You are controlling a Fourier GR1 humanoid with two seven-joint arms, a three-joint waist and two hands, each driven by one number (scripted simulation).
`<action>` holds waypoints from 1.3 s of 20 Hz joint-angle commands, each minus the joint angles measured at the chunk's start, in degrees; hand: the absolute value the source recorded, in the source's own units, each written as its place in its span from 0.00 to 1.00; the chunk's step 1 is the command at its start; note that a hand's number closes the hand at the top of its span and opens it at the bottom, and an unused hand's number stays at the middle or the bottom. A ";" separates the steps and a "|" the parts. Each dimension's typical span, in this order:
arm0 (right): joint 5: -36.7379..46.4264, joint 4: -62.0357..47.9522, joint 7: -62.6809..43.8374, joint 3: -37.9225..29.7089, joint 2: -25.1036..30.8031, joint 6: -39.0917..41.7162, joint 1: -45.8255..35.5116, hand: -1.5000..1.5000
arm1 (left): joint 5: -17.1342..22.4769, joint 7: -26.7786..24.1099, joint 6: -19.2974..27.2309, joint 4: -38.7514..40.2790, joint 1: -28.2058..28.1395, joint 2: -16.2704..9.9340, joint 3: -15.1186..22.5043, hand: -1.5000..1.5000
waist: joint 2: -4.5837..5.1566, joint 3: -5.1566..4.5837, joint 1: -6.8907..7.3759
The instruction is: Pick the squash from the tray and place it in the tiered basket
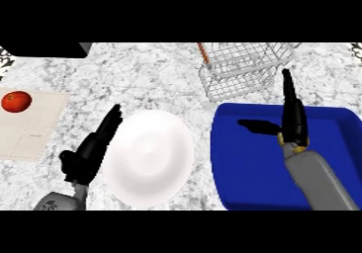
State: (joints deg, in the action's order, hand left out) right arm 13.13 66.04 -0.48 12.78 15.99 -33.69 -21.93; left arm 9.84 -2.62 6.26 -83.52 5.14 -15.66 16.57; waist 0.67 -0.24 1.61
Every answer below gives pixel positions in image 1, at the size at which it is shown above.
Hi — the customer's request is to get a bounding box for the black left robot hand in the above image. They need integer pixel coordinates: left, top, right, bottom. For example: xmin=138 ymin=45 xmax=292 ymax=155
xmin=58 ymin=103 xmax=124 ymax=186

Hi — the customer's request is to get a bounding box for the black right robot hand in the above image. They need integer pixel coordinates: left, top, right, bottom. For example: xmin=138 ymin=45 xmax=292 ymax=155
xmin=236 ymin=68 xmax=308 ymax=148

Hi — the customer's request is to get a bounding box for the yellow squash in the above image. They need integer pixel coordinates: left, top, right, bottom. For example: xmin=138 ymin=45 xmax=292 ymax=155
xmin=277 ymin=136 xmax=310 ymax=155

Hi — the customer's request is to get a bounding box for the blue plastic tray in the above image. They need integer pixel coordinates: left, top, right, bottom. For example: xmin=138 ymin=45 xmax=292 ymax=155
xmin=208 ymin=102 xmax=362 ymax=211

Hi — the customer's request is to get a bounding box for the white round plate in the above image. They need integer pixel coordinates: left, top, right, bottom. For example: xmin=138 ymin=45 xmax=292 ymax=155
xmin=100 ymin=109 xmax=194 ymax=209

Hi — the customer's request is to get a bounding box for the beige placemat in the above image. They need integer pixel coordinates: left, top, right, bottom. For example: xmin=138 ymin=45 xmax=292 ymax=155
xmin=0 ymin=87 xmax=70 ymax=162

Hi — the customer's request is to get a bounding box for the red tomato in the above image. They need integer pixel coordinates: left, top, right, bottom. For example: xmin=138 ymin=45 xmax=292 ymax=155
xmin=0 ymin=90 xmax=33 ymax=114

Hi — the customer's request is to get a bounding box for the black appliance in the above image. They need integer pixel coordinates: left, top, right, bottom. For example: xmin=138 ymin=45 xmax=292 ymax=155
xmin=0 ymin=42 xmax=92 ymax=59

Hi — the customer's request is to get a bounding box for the tiered wire basket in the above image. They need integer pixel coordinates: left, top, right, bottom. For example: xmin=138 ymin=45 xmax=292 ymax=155
xmin=194 ymin=42 xmax=302 ymax=103

